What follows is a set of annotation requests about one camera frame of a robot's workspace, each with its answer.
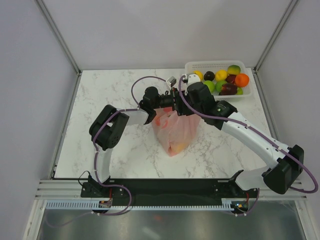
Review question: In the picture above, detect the pink plastic bag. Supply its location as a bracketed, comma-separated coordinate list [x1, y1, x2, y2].
[151, 108, 201, 157]

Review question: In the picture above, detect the yellow fake fruit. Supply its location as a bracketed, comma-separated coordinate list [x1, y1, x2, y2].
[168, 142, 189, 156]

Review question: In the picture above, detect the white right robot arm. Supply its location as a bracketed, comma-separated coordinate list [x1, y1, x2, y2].
[174, 82, 304, 197]

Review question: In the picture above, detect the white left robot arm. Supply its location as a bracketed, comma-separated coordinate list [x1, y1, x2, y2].
[89, 86, 178, 197]

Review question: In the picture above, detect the green fake apple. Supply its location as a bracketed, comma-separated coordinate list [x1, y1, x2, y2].
[203, 80, 215, 94]

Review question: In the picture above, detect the green fake lime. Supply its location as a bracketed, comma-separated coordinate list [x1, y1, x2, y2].
[215, 80, 227, 93]

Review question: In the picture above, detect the dark purple fake fruit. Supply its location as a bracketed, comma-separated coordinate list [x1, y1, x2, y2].
[203, 71, 215, 82]

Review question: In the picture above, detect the yellow fake apple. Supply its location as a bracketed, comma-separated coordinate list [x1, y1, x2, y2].
[193, 70, 204, 81]

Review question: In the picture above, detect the dark red fake apple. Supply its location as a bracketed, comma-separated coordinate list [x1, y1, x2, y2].
[219, 82, 238, 96]

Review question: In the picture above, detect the yellow fake lemon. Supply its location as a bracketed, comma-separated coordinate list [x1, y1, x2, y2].
[215, 69, 228, 82]

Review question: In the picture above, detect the small green fake fruit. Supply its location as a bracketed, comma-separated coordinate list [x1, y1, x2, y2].
[236, 87, 243, 95]

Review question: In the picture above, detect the yellow green fake mango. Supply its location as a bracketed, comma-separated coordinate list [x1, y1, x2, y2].
[227, 64, 241, 76]

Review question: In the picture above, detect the orange fake orange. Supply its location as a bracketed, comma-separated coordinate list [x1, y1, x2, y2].
[234, 73, 250, 88]

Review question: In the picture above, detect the white plastic basket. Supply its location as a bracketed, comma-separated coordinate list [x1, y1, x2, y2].
[185, 60, 253, 102]

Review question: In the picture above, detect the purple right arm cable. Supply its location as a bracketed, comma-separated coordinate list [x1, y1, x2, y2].
[177, 74, 319, 194]

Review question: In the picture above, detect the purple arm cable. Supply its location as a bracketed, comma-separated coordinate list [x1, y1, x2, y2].
[92, 76, 173, 187]
[177, 74, 319, 194]

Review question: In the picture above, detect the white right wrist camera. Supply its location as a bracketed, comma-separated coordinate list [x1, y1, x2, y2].
[180, 73, 201, 86]

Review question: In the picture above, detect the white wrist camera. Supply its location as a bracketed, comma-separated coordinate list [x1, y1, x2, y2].
[180, 73, 201, 86]
[165, 76, 177, 89]

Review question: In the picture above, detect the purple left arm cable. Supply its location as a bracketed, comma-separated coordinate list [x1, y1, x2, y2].
[92, 76, 173, 187]

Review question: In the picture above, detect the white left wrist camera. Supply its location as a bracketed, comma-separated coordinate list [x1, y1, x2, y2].
[165, 76, 177, 89]

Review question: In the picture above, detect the left aluminium frame post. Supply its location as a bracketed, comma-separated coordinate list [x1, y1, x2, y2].
[34, 0, 83, 74]

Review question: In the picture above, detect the aluminium frame post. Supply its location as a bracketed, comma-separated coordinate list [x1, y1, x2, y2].
[34, 0, 83, 74]
[253, 0, 300, 73]

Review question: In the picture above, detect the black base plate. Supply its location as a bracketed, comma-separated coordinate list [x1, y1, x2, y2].
[80, 177, 258, 206]

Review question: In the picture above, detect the white cable duct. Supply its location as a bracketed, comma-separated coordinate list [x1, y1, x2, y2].
[45, 200, 234, 211]

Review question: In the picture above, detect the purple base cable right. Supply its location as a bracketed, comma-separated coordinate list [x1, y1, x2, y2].
[231, 188, 261, 218]

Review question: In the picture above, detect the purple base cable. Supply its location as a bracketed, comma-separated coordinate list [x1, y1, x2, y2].
[44, 184, 133, 229]
[231, 188, 261, 218]

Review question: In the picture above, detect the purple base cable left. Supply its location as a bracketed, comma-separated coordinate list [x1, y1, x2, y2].
[44, 184, 133, 229]

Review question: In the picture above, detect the right aluminium frame post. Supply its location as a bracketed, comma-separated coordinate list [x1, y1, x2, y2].
[253, 0, 300, 73]

